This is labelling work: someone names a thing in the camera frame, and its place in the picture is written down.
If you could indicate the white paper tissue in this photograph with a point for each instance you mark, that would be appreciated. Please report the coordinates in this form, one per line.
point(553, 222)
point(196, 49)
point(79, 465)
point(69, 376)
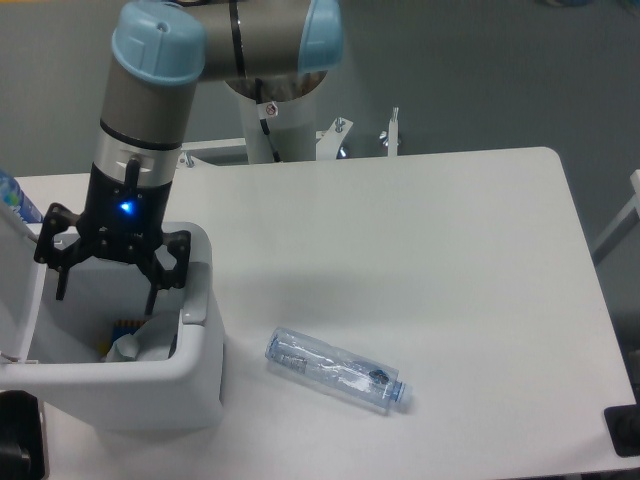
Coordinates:
point(155, 341)

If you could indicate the white bracket with bolt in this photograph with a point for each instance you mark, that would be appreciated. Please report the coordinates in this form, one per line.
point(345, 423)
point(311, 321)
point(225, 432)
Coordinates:
point(390, 138)
point(331, 143)
point(225, 152)

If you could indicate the white bracket with bolt left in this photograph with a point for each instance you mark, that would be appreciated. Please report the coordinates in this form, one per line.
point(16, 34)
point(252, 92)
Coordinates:
point(225, 152)

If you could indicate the clear plastic water bottle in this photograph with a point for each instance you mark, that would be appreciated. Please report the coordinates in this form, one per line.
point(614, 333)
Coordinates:
point(330, 370)

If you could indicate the black clamp bottom right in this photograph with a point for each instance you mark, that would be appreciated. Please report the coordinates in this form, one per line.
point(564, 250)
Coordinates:
point(623, 425)

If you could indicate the white trash can lid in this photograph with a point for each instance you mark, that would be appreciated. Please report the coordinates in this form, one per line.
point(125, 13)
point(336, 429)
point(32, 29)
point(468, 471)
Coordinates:
point(22, 283)

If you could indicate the white metal frame right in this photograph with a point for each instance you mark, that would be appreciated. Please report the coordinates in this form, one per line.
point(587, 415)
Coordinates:
point(620, 226)

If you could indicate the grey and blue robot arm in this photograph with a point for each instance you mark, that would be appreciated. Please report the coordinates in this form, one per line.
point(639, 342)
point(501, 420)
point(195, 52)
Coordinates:
point(161, 50)

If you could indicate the blue and orange snack wrapper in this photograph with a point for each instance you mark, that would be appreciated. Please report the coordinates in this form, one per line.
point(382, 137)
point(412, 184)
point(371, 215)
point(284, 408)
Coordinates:
point(119, 329)

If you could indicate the white bracket with bolt middle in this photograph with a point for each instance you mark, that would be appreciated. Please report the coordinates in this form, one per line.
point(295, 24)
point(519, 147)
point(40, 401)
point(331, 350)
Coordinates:
point(331, 143)

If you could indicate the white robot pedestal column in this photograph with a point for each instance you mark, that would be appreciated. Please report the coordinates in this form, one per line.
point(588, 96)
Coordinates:
point(278, 116)

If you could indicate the black device bottom left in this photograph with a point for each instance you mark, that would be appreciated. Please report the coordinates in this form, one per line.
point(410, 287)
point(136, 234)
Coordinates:
point(22, 444)

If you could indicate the white plastic trash can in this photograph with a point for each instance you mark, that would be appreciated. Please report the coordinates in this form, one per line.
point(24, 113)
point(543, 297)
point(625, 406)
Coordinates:
point(64, 367)

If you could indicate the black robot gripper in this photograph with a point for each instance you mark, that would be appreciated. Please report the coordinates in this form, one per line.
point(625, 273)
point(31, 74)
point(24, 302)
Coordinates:
point(123, 223)

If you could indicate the white bracket with bolt right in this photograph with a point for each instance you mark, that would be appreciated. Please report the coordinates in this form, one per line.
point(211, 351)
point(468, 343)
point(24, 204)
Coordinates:
point(390, 138)

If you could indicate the blue patterned cylinder can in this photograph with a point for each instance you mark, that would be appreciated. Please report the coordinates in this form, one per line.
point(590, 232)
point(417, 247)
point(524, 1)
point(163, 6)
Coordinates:
point(15, 198)

